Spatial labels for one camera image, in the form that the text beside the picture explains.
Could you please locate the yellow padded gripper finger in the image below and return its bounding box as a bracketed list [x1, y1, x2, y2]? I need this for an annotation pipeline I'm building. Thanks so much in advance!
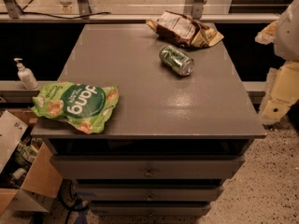
[255, 21, 278, 45]
[258, 61, 299, 125]

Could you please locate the green rice chip bag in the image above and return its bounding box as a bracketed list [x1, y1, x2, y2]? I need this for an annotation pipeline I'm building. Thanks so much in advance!
[32, 82, 119, 134]

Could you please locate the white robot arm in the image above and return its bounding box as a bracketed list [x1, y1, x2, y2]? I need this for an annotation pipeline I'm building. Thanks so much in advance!
[255, 0, 299, 125]

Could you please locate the brown crumpled chip bag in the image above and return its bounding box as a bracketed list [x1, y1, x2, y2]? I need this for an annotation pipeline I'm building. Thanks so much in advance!
[146, 11, 224, 49]

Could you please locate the green soda can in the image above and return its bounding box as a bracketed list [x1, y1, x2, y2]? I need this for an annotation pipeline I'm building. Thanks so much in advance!
[159, 45, 194, 77]

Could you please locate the grey drawer cabinet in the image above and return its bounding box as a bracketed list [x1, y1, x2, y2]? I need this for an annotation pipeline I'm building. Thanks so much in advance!
[30, 22, 267, 217]

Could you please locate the middle grey drawer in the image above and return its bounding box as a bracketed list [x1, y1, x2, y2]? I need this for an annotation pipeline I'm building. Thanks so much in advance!
[75, 185, 223, 202]

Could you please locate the grey drawer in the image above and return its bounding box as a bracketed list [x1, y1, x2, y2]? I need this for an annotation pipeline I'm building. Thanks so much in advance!
[50, 156, 245, 179]
[89, 202, 211, 217]
[75, 185, 223, 202]

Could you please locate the bottom grey drawer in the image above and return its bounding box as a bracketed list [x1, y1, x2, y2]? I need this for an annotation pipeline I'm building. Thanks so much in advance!
[89, 202, 211, 217]

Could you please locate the top grey drawer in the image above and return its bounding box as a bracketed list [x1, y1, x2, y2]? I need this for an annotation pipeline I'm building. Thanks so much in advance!
[50, 156, 245, 179]

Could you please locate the white pump soap bottle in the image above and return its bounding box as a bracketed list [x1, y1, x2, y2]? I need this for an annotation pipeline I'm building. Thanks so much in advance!
[14, 58, 38, 90]

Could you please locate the open cardboard box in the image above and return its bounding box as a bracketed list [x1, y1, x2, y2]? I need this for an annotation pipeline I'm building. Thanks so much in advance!
[0, 110, 63, 215]

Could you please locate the metal window frame rail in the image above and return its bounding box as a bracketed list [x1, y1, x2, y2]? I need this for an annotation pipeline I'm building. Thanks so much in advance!
[0, 0, 280, 23]

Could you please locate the black cable on rail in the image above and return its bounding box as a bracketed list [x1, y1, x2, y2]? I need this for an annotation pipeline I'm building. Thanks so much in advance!
[0, 10, 111, 20]

